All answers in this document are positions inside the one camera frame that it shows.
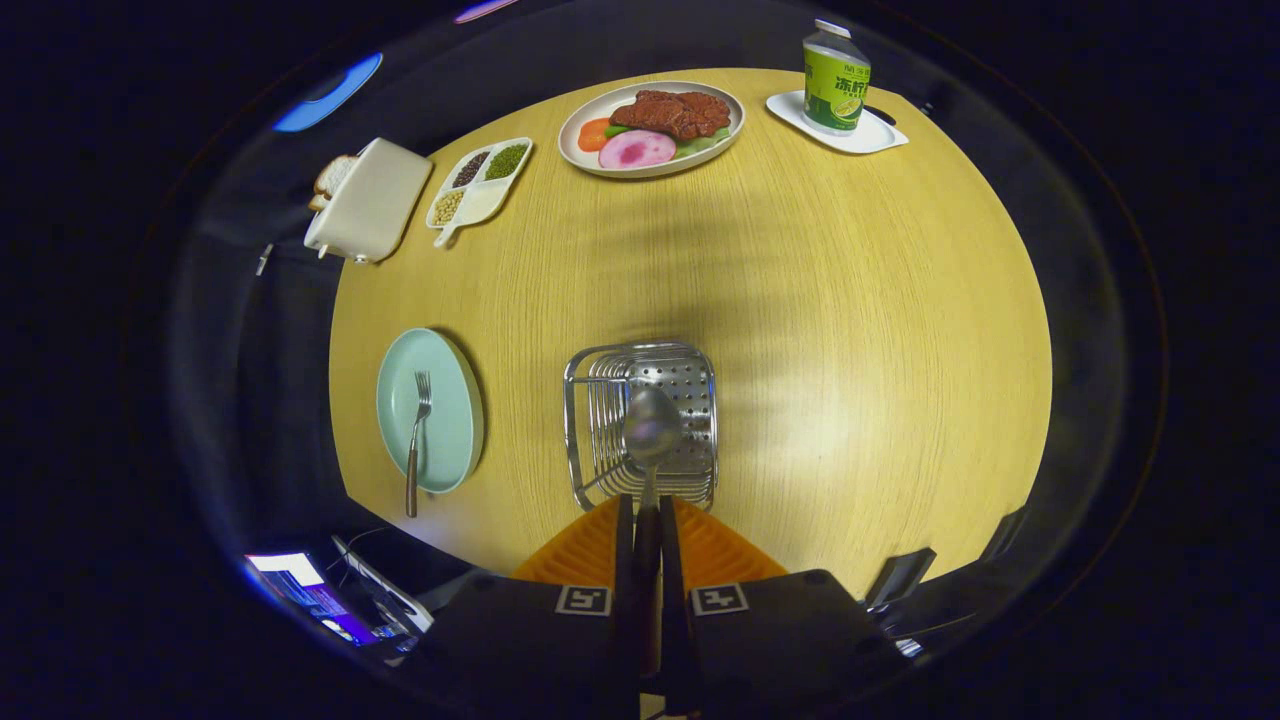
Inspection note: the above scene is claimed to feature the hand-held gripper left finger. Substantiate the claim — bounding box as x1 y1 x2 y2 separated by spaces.
415 493 641 720

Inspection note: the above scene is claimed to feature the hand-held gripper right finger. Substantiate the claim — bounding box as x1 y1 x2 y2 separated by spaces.
660 495 906 720

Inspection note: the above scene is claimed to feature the metal spoon wooden handle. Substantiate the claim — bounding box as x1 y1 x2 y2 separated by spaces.
622 385 685 691

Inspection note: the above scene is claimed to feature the metal fork wooden handle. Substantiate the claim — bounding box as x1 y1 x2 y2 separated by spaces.
405 370 434 519

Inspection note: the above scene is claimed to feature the white flat device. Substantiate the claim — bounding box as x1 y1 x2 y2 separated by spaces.
330 535 436 636

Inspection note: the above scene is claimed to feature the teal round plate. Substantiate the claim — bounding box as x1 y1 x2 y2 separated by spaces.
376 328 485 495

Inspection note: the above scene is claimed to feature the glowing computer screen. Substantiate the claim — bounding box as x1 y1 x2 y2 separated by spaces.
243 552 381 646

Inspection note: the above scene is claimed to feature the white divided condiment dish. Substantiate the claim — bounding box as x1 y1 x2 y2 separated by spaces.
426 137 534 249

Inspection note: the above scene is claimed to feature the pink ham slice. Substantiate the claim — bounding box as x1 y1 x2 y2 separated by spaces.
598 129 678 170

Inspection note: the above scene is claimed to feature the white oval food plate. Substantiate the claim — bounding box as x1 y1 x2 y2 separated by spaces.
557 80 746 180

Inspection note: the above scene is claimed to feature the white toaster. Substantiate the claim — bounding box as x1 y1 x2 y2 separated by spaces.
303 137 435 266

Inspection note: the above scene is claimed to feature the brown steak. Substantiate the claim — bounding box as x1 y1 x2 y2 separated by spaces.
609 90 732 142

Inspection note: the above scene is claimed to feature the white rectangular tray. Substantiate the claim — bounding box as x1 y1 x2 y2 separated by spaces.
766 90 910 155

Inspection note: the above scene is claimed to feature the green label drink bottle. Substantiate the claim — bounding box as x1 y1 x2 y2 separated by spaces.
802 19 872 137

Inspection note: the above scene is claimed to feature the metal wire basket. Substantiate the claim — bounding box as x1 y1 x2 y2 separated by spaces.
563 341 719 513

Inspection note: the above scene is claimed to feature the black table bracket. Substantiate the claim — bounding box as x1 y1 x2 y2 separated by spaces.
985 505 1031 561
865 547 938 606

